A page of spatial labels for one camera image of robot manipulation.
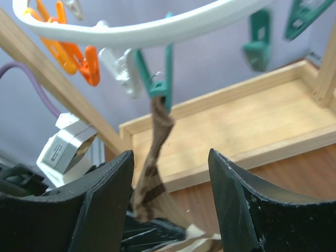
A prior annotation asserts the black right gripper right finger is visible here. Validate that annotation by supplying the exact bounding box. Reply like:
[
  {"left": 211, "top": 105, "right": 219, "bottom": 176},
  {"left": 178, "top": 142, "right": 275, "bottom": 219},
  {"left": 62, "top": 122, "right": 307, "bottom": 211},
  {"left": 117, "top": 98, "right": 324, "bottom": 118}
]
[{"left": 208, "top": 149, "right": 335, "bottom": 251}]

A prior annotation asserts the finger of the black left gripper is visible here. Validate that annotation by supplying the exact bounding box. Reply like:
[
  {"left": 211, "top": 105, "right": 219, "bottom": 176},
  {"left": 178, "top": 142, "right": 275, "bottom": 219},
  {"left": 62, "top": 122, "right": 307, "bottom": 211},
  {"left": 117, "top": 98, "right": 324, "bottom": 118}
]
[{"left": 120, "top": 211, "right": 186, "bottom": 252}]

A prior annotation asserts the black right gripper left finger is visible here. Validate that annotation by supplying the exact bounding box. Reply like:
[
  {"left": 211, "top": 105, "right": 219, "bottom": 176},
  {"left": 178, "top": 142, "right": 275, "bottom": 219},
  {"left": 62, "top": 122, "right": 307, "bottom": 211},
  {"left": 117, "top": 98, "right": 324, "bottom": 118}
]
[{"left": 1, "top": 150, "right": 134, "bottom": 251}]

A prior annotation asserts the white oval sock hanger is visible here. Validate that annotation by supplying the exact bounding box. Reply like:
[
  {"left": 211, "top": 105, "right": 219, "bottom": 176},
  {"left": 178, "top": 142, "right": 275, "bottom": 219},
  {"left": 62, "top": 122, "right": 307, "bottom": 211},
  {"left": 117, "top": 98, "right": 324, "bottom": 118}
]
[{"left": 12, "top": 0, "right": 336, "bottom": 111}]

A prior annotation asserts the wooden drying rack frame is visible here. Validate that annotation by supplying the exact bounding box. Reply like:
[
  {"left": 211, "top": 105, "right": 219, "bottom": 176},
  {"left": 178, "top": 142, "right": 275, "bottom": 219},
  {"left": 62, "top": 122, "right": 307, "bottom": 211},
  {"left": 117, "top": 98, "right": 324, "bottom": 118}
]
[{"left": 1, "top": 12, "right": 335, "bottom": 191}]

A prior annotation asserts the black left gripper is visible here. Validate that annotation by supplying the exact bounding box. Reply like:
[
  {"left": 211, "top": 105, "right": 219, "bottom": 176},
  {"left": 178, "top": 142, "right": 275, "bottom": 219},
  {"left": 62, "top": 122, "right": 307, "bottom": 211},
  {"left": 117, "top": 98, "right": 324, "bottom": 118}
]
[{"left": 1, "top": 164, "right": 48, "bottom": 197}]

